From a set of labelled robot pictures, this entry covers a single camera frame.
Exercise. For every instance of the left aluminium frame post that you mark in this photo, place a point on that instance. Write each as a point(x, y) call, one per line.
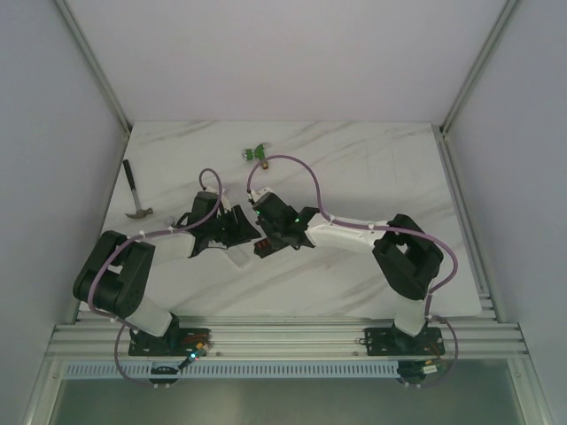
point(95, 69)

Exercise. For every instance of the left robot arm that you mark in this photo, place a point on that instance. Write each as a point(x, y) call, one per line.
point(114, 277)

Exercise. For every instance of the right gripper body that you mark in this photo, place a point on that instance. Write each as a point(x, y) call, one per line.
point(260, 223)

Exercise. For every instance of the clear plastic fuse box cover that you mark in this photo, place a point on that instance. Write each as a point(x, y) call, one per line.
point(238, 257)

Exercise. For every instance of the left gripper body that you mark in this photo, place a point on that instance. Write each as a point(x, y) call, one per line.
point(235, 227)

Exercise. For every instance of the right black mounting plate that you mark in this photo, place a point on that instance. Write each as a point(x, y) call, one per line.
point(393, 342)

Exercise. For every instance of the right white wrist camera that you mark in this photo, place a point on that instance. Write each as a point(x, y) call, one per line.
point(256, 195)

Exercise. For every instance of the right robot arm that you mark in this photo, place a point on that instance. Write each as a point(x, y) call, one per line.
point(408, 261)

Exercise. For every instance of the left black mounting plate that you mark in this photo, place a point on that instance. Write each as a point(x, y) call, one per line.
point(173, 344)

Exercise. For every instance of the white slotted cable duct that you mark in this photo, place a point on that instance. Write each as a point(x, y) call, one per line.
point(247, 369)

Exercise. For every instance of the aluminium frame post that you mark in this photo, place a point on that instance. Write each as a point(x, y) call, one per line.
point(95, 69)
point(483, 58)

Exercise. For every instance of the right aluminium frame post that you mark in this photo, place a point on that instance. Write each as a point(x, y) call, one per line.
point(483, 58)

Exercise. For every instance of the black mounting plate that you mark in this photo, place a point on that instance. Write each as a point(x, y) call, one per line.
point(173, 344)
point(393, 342)

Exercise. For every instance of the claw hammer black handle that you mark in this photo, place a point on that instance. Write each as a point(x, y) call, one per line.
point(140, 212)

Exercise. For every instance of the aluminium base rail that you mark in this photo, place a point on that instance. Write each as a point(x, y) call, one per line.
point(92, 337)

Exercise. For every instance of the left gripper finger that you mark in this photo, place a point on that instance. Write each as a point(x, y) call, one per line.
point(230, 236)
point(245, 229)

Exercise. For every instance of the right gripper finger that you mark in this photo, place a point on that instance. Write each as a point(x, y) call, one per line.
point(271, 233)
point(293, 241)

